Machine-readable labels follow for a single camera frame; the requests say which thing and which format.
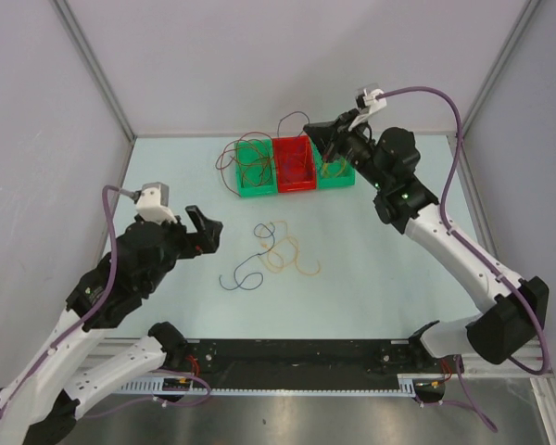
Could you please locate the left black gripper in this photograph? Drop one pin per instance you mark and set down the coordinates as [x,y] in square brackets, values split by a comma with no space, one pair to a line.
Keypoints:
[205,239]

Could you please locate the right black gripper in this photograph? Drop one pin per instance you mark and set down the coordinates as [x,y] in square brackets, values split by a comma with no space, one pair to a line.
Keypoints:
[330,137]

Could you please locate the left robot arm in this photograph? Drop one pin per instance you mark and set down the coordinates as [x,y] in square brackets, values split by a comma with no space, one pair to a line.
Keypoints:
[43,404]

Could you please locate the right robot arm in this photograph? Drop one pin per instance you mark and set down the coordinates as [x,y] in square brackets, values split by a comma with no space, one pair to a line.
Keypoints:
[512,309]

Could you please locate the right green bin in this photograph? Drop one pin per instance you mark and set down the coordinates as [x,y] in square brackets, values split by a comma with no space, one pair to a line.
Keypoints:
[336,174]

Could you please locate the green bin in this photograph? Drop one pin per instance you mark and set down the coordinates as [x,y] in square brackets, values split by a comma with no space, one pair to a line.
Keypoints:
[255,170]
[336,174]

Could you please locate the red bin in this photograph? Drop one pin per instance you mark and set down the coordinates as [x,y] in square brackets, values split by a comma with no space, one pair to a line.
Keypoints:
[294,164]

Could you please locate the left green bin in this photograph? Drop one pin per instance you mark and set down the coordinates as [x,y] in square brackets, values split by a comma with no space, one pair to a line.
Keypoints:
[255,170]

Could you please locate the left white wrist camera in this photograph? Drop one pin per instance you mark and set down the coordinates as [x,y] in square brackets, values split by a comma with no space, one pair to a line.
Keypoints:
[152,203]

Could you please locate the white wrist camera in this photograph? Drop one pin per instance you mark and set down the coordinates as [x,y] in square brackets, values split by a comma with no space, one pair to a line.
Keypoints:
[152,203]
[370,100]

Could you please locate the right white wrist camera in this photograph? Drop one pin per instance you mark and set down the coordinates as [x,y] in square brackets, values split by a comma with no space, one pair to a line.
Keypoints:
[370,100]

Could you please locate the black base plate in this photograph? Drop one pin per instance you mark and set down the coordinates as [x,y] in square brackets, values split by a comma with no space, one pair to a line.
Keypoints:
[305,364]

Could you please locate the grey slotted cable duct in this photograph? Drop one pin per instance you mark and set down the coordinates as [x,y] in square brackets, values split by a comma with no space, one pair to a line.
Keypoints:
[153,386]

